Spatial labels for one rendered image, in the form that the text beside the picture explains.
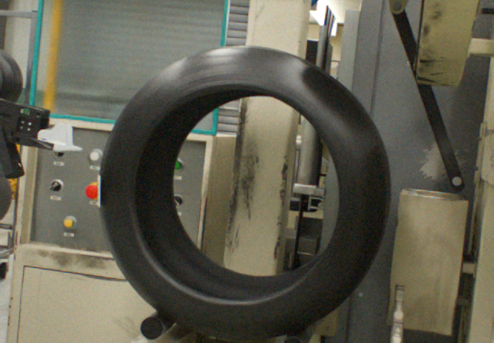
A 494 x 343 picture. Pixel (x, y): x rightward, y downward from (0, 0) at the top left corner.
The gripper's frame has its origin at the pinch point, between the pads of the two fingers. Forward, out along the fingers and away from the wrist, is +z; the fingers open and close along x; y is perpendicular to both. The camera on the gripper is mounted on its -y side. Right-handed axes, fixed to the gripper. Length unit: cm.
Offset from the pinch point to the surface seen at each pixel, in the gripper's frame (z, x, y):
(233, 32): -177, 919, 96
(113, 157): 12.4, -11.8, 2.0
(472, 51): 75, 8, 38
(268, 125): 34.5, 27.0, 13.9
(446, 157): 75, 20, 16
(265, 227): 39.0, 27.0, -9.4
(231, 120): -155, 919, -13
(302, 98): 46, -12, 21
